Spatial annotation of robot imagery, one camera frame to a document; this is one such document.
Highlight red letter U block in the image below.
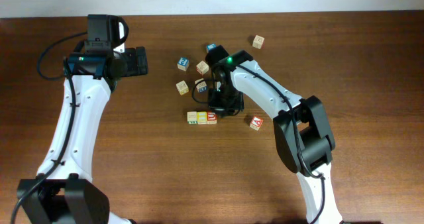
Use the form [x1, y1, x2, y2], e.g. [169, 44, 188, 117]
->
[207, 112, 217, 125]

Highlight yellow top wooden block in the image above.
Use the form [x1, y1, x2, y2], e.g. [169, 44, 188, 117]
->
[197, 111, 207, 125]

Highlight green edged wooden block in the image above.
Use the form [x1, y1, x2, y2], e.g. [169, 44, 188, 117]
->
[187, 111, 197, 125]

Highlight red letter A block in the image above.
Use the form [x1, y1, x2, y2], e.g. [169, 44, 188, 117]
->
[249, 116, 264, 131]

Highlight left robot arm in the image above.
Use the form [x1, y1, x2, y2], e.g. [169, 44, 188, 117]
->
[11, 15, 148, 223]

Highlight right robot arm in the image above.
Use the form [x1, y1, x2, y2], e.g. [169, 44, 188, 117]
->
[205, 46, 343, 223]

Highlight blue edged wooden block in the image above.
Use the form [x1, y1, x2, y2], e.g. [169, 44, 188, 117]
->
[195, 78, 207, 93]

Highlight red edged wooden block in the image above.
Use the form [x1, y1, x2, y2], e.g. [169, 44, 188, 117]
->
[196, 61, 209, 76]

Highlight yellow edged wooden block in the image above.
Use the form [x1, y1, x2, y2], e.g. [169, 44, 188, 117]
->
[176, 80, 189, 95]

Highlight blue number two block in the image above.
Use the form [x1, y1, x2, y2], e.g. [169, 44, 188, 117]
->
[177, 57, 189, 71]

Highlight blue top wooden block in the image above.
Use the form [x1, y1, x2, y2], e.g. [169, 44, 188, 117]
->
[206, 43, 217, 53]

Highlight plain wooden block far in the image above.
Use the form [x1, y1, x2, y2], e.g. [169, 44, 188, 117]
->
[252, 35, 264, 49]

